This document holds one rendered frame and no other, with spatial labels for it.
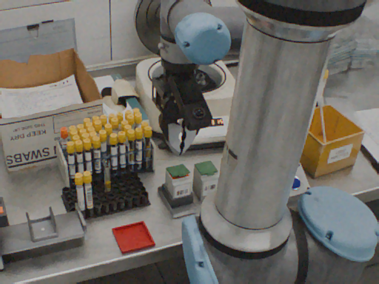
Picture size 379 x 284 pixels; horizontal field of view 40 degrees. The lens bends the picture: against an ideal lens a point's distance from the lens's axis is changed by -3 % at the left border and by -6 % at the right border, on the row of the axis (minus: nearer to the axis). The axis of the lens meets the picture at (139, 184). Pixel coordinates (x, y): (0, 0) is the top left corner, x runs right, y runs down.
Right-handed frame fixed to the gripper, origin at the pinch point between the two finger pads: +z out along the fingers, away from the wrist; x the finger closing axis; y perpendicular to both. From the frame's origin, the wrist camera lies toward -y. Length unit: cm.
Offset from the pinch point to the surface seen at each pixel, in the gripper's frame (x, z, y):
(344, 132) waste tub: -45.4, 7.1, 2.8
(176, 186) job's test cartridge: 1.5, 6.7, -2.3
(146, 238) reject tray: 10.1, 13.0, -8.0
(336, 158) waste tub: -38.8, 8.9, -3.4
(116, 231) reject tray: 15.0, 13.0, -4.3
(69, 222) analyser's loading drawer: 23.8, 9.2, -2.4
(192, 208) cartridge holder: -1.3, 11.8, -4.4
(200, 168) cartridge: -5.3, 6.5, 1.1
